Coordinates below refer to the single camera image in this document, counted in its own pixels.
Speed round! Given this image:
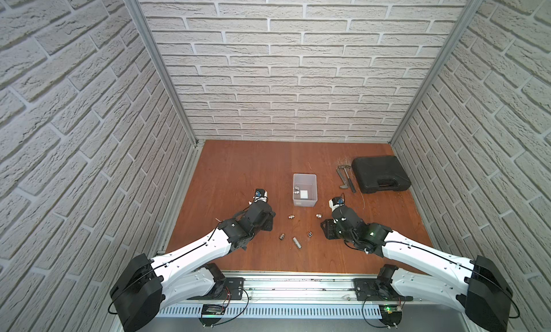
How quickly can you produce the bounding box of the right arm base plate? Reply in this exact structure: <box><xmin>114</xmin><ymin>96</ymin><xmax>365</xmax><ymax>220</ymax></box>
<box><xmin>352</xmin><ymin>278</ymin><xmax>413</xmax><ymax>303</ymax></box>

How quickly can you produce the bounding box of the grey pipe wrench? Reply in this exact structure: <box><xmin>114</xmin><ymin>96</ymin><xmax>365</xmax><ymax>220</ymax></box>
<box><xmin>337</xmin><ymin>166</ymin><xmax>349</xmax><ymax>190</ymax></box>

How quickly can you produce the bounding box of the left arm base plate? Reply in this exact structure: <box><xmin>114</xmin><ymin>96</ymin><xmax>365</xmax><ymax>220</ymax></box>
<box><xmin>190</xmin><ymin>277</ymin><xmax>245</xmax><ymax>300</ymax></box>

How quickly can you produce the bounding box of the aluminium frame post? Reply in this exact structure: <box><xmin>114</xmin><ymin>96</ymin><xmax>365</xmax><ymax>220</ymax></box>
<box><xmin>123</xmin><ymin>0</ymin><xmax>199</xmax><ymax>147</ymax></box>
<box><xmin>389</xmin><ymin>0</ymin><xmax>484</xmax><ymax>145</ymax></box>

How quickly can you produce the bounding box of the aluminium frame post left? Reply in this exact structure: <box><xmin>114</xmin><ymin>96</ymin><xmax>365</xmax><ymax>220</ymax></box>
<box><xmin>123</xmin><ymin>0</ymin><xmax>199</xmax><ymax>147</ymax></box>

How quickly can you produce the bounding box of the controller board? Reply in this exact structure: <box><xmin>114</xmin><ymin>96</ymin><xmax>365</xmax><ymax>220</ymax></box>
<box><xmin>199</xmin><ymin>304</ymin><xmax>226</xmax><ymax>327</ymax></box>
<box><xmin>379</xmin><ymin>306</ymin><xmax>403</xmax><ymax>329</ymax></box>

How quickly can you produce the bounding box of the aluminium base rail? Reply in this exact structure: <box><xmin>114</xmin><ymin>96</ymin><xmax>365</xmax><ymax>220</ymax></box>
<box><xmin>154</xmin><ymin>269</ymin><xmax>474</xmax><ymax>320</ymax></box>

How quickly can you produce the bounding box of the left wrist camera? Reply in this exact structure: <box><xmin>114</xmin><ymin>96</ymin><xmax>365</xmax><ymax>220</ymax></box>
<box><xmin>253</xmin><ymin>189</ymin><xmax>268</xmax><ymax>203</ymax></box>

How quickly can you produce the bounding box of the translucent plastic storage box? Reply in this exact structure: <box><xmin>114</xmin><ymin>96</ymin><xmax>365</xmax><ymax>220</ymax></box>
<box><xmin>293</xmin><ymin>174</ymin><xmax>318</xmax><ymax>207</ymax></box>

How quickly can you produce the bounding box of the black plastic tool case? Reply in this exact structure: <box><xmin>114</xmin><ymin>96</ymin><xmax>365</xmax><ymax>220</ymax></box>
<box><xmin>352</xmin><ymin>156</ymin><xmax>411</xmax><ymax>194</ymax></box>

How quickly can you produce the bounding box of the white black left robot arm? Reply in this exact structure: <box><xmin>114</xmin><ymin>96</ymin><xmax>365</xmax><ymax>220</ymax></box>
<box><xmin>108</xmin><ymin>195</ymin><xmax>276</xmax><ymax>331</ymax></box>

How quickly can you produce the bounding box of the right controller board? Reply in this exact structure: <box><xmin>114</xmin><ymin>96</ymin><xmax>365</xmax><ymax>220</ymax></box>
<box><xmin>379</xmin><ymin>306</ymin><xmax>403</xmax><ymax>329</ymax></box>

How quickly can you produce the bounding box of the aluminium frame rail left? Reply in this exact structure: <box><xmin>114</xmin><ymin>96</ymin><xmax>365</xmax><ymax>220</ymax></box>
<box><xmin>149</xmin><ymin>140</ymin><xmax>205</xmax><ymax>256</ymax></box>

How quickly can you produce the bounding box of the long silver socket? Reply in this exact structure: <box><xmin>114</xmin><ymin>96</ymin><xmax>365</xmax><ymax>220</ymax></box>
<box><xmin>292</xmin><ymin>237</ymin><xmax>302</xmax><ymax>249</ymax></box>

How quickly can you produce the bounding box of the aluminium frame post right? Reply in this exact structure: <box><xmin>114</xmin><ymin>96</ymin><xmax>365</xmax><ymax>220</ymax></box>
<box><xmin>389</xmin><ymin>0</ymin><xmax>484</xmax><ymax>145</ymax></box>

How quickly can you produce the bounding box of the left controller board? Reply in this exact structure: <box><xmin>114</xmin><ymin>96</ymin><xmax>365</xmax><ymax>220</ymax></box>
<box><xmin>199</xmin><ymin>304</ymin><xmax>226</xmax><ymax>327</ymax></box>

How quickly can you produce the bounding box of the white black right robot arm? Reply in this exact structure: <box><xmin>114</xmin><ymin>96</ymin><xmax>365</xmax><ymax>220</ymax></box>
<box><xmin>321</xmin><ymin>197</ymin><xmax>517</xmax><ymax>331</ymax></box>

